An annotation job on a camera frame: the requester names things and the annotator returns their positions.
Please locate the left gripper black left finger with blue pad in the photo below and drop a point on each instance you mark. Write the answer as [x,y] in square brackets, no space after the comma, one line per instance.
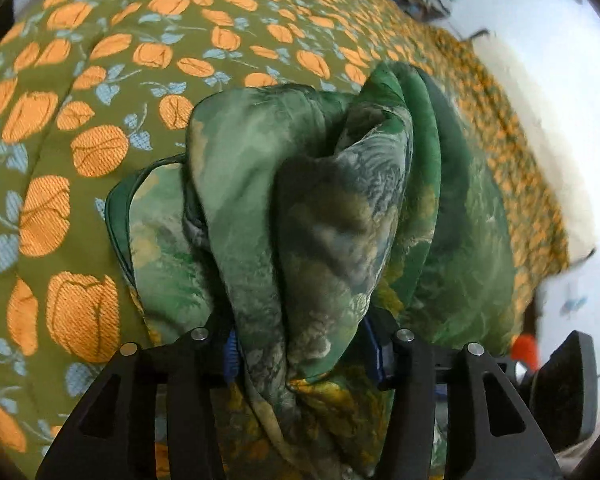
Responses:
[110,434]

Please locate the cream white pillow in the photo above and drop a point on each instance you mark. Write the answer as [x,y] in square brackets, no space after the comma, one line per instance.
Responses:
[547,147]

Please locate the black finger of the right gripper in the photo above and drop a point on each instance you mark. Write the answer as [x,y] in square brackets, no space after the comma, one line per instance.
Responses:
[563,399]

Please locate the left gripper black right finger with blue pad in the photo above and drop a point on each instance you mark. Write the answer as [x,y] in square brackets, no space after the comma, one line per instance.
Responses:
[491,431]

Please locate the olive orange floral bedspread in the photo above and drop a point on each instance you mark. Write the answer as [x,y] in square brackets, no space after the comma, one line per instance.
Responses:
[92,91]

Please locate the green patterned garment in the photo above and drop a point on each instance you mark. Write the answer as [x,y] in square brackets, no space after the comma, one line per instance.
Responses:
[295,211]

